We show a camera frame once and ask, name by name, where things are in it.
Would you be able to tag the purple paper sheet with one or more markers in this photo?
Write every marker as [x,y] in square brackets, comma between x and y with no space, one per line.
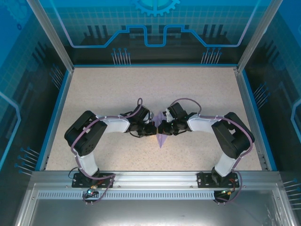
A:
[161,141]

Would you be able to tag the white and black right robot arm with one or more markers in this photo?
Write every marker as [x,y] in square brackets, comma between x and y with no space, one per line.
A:
[202,122]

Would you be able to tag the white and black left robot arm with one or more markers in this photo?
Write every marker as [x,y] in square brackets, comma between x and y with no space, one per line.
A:
[117,126]

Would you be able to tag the aluminium mounting beam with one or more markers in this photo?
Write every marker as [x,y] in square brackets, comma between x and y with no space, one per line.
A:
[155,179]

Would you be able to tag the brass connector with green light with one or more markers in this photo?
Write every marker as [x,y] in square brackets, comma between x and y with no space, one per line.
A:
[228,191]
[92,189]

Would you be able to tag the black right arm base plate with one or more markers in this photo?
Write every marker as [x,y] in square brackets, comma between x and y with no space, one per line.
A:
[203,180]

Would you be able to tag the aluminium table edge rail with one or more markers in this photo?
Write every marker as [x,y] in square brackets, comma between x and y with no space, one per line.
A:
[155,66]

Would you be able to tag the blue edged aluminium side rail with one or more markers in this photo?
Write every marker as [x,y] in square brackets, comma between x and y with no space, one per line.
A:
[247,94]
[56,117]

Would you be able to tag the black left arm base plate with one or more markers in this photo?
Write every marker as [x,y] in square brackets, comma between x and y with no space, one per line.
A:
[77,181]

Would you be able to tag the aluminium frame post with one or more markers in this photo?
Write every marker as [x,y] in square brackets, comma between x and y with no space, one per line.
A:
[255,40]
[55,40]

